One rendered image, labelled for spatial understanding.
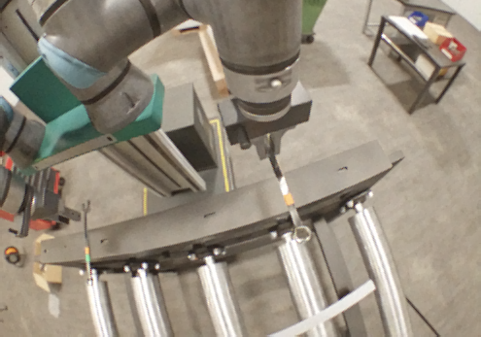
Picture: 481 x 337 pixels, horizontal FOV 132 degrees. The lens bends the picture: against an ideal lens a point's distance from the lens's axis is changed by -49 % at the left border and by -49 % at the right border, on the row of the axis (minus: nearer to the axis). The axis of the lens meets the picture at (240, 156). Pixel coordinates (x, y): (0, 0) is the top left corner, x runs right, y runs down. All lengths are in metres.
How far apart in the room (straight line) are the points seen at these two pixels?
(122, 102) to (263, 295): 1.51
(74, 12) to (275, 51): 0.20
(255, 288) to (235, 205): 1.23
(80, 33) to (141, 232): 0.46
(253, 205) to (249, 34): 0.37
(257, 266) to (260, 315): 0.39
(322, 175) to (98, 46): 0.48
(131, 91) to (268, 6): 0.37
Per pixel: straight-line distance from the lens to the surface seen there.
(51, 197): 0.55
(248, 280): 1.64
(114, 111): 0.47
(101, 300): 1.06
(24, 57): 0.82
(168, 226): 0.52
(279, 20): 0.18
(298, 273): 0.71
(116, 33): 0.23
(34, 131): 0.82
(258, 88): 0.22
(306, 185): 0.48
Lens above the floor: 1.62
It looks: 61 degrees down
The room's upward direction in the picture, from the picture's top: 18 degrees counter-clockwise
